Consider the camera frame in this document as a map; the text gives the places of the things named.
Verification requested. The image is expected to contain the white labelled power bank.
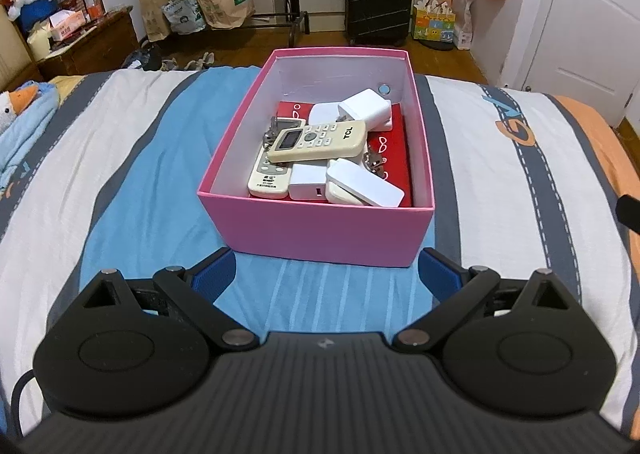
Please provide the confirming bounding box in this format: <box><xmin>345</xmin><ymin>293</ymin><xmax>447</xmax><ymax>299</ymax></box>
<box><xmin>325</xmin><ymin>159</ymin><xmax>405</xmax><ymax>209</ymax></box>

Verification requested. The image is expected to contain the black cable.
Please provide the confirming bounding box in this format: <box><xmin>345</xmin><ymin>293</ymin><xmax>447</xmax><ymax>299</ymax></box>
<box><xmin>9</xmin><ymin>368</ymin><xmax>47</xmax><ymax>437</ymax></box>

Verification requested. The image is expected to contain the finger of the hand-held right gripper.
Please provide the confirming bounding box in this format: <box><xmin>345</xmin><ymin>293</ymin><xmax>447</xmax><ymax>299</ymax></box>
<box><xmin>617</xmin><ymin>194</ymin><xmax>640</xmax><ymax>236</ymax></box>

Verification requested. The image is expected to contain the red printed flat case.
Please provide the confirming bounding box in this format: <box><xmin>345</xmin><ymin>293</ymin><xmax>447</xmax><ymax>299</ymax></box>
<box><xmin>277</xmin><ymin>101</ymin><xmax>414</xmax><ymax>209</ymax></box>

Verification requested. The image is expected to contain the striped bed sheet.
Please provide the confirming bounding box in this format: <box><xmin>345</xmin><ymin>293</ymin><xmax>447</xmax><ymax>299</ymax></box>
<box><xmin>0</xmin><ymin>65</ymin><xmax>640</xmax><ymax>440</ymax></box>

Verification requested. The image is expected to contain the orange white tissue box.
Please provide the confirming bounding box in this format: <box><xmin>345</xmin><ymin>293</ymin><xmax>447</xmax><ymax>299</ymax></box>
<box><xmin>49</xmin><ymin>11</ymin><xmax>89</xmax><ymax>41</ymax></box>

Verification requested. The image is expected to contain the light blue towel blanket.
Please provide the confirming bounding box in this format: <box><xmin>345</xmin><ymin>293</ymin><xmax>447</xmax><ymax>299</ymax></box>
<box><xmin>0</xmin><ymin>80</ymin><xmax>61</xmax><ymax>191</ymax></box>

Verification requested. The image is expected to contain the dark wooden nightstand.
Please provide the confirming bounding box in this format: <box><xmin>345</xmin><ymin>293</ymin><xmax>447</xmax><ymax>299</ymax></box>
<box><xmin>37</xmin><ymin>8</ymin><xmax>139</xmax><ymax>81</ymax></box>

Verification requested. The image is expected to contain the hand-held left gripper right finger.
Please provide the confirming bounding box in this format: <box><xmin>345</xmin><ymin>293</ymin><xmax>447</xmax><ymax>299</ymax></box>
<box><xmin>392</xmin><ymin>248</ymin><xmax>571</xmax><ymax>353</ymax></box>

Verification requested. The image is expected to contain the bunch of metal keys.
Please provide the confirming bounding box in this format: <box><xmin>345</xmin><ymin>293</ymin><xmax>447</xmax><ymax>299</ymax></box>
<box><xmin>364</xmin><ymin>151</ymin><xmax>389</xmax><ymax>180</ymax></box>

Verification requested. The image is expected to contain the white door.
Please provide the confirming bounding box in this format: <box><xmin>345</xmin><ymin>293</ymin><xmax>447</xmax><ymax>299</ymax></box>
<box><xmin>520</xmin><ymin>0</ymin><xmax>640</xmax><ymax>96</ymax></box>

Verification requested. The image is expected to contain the dark bag on floor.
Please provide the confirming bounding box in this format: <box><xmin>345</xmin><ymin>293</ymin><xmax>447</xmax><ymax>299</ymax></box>
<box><xmin>122</xmin><ymin>44</ymin><xmax>164</xmax><ymax>71</ymax></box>

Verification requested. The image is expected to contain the pink cardboard box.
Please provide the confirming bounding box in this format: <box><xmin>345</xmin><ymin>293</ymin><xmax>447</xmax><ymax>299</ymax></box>
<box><xmin>196</xmin><ymin>48</ymin><xmax>435</xmax><ymax>269</ymax></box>

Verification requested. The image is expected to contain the white duck plush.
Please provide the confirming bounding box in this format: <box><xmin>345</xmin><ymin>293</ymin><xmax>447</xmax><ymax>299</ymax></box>
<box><xmin>0</xmin><ymin>84</ymin><xmax>41</xmax><ymax>133</ymax></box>

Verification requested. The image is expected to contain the white remote with grey screen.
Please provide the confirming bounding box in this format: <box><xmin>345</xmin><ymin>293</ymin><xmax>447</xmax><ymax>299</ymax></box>
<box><xmin>248</xmin><ymin>118</ymin><xmax>307</xmax><ymax>199</ymax></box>

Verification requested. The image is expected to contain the white plug charger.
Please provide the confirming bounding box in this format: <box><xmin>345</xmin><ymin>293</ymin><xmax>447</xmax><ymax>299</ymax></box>
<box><xmin>308</xmin><ymin>103</ymin><xmax>346</xmax><ymax>128</ymax></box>

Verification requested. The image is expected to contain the patterned grey pouch bag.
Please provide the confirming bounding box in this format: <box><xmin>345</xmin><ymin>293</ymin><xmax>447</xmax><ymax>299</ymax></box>
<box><xmin>162</xmin><ymin>0</ymin><xmax>207</xmax><ymax>35</ymax></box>

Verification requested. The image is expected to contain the long white power adapter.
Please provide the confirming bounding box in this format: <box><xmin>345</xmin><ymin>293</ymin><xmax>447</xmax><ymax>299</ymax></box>
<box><xmin>267</xmin><ymin>119</ymin><xmax>369</xmax><ymax>164</ymax></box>

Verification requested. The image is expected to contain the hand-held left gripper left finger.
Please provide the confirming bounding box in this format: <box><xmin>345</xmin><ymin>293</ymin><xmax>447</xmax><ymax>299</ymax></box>
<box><xmin>82</xmin><ymin>248</ymin><xmax>261</xmax><ymax>353</ymax></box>

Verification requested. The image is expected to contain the white charger with port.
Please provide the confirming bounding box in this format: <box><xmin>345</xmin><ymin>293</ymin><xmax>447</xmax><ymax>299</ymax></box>
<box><xmin>288</xmin><ymin>162</ymin><xmax>329</xmax><ymax>202</ymax></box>

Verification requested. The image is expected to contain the small bunch of keys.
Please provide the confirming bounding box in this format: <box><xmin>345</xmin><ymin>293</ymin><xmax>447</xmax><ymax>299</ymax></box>
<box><xmin>261</xmin><ymin>116</ymin><xmax>282</xmax><ymax>145</ymax></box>

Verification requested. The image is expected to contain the white square charger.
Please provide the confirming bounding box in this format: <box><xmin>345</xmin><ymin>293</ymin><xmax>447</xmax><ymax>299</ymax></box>
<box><xmin>337</xmin><ymin>88</ymin><xmax>391</xmax><ymax>128</ymax></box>

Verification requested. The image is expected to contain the white plastic bag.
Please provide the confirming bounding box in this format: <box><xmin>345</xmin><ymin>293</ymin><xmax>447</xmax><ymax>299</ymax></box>
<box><xmin>454</xmin><ymin>0</ymin><xmax>476</xmax><ymax>51</ymax></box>

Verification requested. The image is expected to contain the colourful gift bag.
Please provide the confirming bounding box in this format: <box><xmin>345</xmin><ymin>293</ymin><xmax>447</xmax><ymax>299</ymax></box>
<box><xmin>412</xmin><ymin>0</ymin><xmax>457</xmax><ymax>43</ymax></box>

